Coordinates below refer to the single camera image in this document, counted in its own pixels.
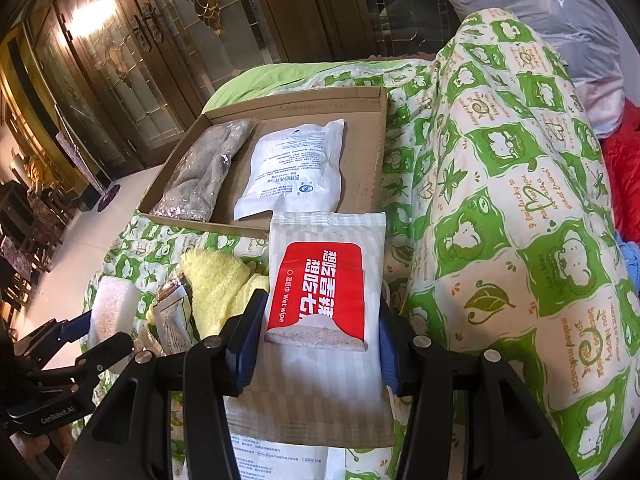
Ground clear plastic bag of bedding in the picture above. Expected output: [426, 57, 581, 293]
[420, 0, 626, 136]

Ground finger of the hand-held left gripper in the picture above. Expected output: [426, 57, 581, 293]
[15, 310, 96, 358]
[72, 331, 136, 376]

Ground red cloth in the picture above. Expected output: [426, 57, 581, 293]
[600, 105, 640, 246]

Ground green and white printed blanket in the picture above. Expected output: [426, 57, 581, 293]
[65, 7, 640, 480]

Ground dark wooden chair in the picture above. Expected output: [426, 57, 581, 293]
[0, 180, 76, 311]

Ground wooden glass door cabinet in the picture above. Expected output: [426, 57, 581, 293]
[25, 0, 451, 171]

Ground yellow towel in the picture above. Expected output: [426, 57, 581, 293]
[145, 247, 271, 341]

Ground red label wet wipe packet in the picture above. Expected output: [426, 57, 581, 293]
[222, 210, 396, 448]

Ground white packet with text label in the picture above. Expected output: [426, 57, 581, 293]
[182, 427, 346, 480]

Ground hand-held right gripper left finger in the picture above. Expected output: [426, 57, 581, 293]
[55, 289, 271, 480]

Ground crumpled printed snack packet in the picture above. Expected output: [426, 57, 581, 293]
[150, 275, 196, 356]

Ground white medical packet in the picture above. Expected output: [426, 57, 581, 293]
[234, 119, 346, 221]

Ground shallow cardboard box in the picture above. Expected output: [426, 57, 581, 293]
[137, 86, 388, 241]

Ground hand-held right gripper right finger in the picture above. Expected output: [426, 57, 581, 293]
[377, 292, 583, 480]

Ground white foam piece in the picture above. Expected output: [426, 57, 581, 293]
[89, 275, 151, 346]

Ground blue cloth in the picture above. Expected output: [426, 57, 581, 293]
[617, 232, 640, 291]

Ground purple base floor stand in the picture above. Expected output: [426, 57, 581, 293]
[55, 130, 123, 211]

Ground green bed sheet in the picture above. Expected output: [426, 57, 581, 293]
[210, 60, 441, 111]

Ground clear bag grey contents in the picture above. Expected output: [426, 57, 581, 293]
[150, 117, 258, 222]

